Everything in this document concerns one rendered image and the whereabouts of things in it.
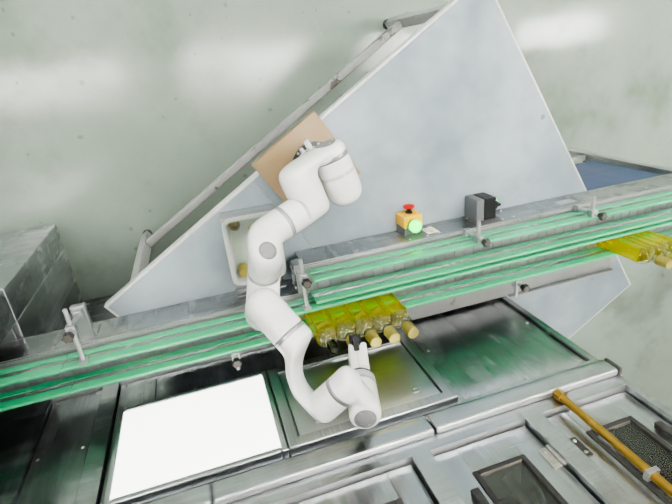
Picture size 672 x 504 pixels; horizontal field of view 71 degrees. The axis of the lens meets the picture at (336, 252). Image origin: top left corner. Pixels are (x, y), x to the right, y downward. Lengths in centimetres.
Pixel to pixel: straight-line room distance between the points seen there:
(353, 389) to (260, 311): 27
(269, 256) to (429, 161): 80
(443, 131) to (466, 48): 27
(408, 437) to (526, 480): 28
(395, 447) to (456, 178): 96
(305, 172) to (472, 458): 80
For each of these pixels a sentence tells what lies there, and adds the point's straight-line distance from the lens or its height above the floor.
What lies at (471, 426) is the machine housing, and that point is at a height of 140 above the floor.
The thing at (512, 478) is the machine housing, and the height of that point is 156.
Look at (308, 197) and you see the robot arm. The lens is 116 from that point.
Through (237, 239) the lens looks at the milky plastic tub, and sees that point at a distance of 153.
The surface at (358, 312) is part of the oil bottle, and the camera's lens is 143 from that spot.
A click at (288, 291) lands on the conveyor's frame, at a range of 154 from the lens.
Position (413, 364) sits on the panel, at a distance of 147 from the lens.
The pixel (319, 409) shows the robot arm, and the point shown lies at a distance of 109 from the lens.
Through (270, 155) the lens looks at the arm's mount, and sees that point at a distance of 147.
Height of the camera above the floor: 221
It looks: 63 degrees down
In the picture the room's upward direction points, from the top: 139 degrees clockwise
